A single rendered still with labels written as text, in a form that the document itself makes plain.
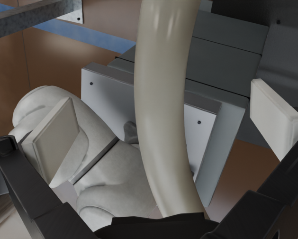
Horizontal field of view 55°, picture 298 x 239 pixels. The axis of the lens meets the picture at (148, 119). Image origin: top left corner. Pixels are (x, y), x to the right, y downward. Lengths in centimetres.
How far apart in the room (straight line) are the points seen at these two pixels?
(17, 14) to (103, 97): 83
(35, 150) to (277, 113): 13
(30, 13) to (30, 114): 99
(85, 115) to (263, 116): 51
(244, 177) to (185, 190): 176
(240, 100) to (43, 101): 47
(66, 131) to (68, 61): 182
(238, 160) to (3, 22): 146
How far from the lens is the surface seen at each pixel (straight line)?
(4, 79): 256
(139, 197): 64
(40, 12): 164
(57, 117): 19
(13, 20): 152
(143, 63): 16
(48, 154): 17
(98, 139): 64
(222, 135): 80
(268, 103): 18
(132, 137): 79
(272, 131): 18
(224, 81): 84
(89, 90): 82
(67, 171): 63
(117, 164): 64
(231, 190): 205
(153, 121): 16
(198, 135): 73
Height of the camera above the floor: 145
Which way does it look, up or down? 50 degrees down
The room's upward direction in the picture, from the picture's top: 142 degrees counter-clockwise
